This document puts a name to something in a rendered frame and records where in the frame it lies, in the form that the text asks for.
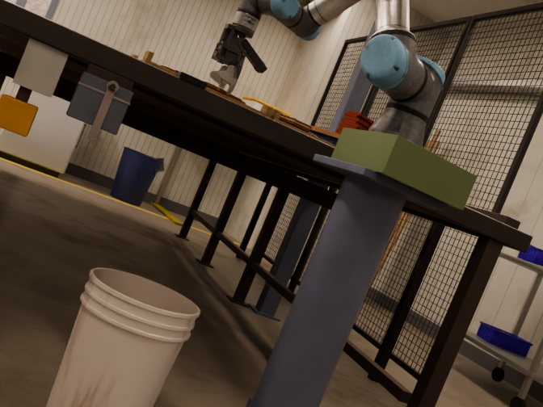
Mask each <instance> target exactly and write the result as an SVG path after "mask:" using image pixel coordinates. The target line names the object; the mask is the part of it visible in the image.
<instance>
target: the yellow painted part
mask: <svg viewBox="0 0 543 407"><path fill-rule="evenodd" d="M31 93H32V90H30V89H28V88H26V87H23V86H20V87H19V90H18V93H17V95H16V97H15V98H14V97H12V96H9V95H8V94H2V96H1V98H0V128H4V129H6V130H8V131H10V132H14V133H16V134H19V135H20V136H27V135H28V133H29V131H30V129H31V126H32V123H33V121H34V119H35V117H36V113H37V112H38V107H36V106H34V105H31V104H30V103H27V102H28V100H29V98H30V95H31Z"/></svg>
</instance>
